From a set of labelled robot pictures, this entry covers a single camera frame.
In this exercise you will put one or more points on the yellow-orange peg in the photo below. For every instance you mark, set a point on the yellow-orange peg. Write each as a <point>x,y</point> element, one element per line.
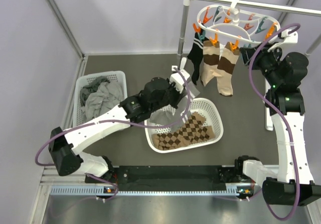
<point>214,41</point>
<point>234,46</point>

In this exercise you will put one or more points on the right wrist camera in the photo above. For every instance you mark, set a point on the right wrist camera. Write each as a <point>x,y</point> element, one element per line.
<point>286,39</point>

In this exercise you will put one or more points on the brown argyle socks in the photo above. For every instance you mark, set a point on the brown argyle socks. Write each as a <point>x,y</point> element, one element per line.
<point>192,132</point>

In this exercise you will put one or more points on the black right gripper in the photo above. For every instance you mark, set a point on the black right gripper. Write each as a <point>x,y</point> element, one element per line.
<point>264,52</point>

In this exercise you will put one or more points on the black sock with white stripes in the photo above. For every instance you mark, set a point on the black sock with white stripes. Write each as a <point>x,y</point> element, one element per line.
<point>196,56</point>

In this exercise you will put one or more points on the grey slotted cable duct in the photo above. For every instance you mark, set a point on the grey slotted cable duct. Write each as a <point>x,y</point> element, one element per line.
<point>107,191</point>

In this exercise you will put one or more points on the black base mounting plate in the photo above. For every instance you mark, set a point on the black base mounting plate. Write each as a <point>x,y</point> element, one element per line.
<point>175,178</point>

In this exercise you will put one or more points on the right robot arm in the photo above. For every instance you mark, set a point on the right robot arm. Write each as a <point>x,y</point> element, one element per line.
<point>293,183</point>

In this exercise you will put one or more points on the grey clothes pile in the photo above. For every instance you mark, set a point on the grey clothes pile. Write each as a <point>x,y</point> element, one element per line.
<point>99,97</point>

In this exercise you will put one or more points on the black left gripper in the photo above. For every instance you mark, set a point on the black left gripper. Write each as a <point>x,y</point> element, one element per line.
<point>178,95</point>

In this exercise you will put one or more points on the white round clip hanger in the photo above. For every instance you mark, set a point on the white round clip hanger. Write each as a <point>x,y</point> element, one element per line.
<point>233,23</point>

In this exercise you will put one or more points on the brown beige striped socks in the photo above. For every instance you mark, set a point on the brown beige striped socks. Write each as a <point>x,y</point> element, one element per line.
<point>211,58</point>

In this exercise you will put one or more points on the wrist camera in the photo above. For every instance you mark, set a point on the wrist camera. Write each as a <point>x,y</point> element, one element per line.
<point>179,77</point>
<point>286,39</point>

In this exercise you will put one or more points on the teal clothes peg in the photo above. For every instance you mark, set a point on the teal clothes peg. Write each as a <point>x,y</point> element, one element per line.
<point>201,36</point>

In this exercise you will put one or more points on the white rectangular laundry basket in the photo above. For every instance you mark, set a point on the white rectangular laundry basket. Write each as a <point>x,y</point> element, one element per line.
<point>118,76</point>

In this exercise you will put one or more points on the orange clothes peg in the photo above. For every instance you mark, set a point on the orange clothes peg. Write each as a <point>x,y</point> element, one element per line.
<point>197,28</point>

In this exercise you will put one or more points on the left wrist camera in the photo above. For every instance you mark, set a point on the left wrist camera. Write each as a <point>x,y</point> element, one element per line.
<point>179,77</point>

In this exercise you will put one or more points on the white oval sock basket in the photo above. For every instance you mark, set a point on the white oval sock basket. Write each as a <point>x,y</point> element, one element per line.
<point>205,108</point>

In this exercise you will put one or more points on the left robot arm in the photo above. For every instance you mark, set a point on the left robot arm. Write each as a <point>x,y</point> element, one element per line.
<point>66,147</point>

